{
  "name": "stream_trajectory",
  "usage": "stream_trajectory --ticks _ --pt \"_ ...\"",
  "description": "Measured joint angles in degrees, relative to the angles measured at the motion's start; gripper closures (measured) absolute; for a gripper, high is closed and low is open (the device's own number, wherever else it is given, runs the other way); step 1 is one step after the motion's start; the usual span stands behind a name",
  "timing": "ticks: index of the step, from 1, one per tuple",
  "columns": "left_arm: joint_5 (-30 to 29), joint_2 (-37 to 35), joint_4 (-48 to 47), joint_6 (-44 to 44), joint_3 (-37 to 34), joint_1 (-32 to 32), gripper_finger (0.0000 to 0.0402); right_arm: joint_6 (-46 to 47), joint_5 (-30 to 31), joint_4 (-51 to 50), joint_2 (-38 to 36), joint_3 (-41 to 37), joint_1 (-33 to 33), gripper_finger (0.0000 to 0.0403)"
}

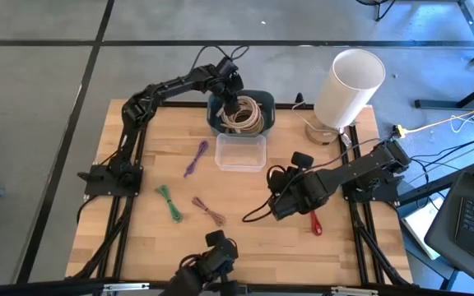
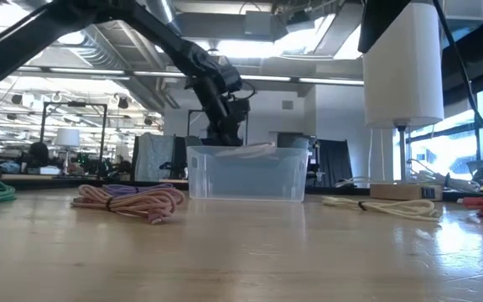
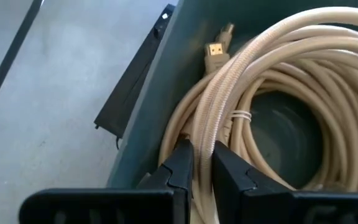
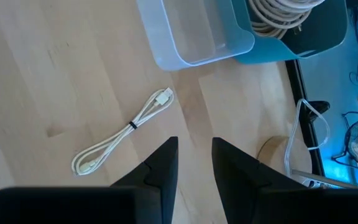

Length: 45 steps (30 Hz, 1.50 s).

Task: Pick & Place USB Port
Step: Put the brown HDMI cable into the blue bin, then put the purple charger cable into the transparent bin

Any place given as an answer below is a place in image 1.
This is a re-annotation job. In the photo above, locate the green cable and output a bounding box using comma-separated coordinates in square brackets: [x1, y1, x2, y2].
[156, 184, 184, 224]

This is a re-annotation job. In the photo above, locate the purple cable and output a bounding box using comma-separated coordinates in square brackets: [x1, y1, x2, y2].
[184, 140, 210, 178]

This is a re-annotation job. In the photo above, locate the white lamp cord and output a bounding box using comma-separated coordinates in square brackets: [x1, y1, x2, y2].
[290, 100, 337, 136]

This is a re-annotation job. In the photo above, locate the teal plastic bin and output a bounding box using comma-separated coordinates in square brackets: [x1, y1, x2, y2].
[206, 89, 277, 137]

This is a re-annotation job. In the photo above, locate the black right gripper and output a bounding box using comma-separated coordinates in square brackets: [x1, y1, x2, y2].
[267, 150, 315, 222]

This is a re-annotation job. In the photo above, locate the clear plastic container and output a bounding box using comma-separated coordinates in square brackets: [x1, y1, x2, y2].
[214, 132, 267, 173]

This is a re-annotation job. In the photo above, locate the white lamp with wooden base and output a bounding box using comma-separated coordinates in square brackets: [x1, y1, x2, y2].
[304, 48, 387, 146]

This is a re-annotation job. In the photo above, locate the white book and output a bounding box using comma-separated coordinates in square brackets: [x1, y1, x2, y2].
[401, 195, 444, 261]

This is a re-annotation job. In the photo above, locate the red cable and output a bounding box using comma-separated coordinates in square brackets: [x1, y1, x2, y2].
[309, 210, 323, 237]

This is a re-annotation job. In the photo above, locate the black desk frame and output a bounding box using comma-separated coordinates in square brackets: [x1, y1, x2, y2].
[414, 0, 474, 110]

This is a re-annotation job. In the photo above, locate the cream extension cord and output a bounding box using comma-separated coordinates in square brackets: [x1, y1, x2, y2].
[405, 100, 474, 135]

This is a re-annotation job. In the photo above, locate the silver metal bracket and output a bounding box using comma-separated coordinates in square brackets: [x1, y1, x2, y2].
[330, 286, 380, 296]
[103, 282, 151, 294]

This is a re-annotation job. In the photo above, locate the pink cable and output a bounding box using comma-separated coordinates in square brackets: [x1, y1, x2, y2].
[191, 196, 226, 228]

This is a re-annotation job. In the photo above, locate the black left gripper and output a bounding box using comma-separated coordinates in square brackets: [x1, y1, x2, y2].
[214, 57, 245, 118]

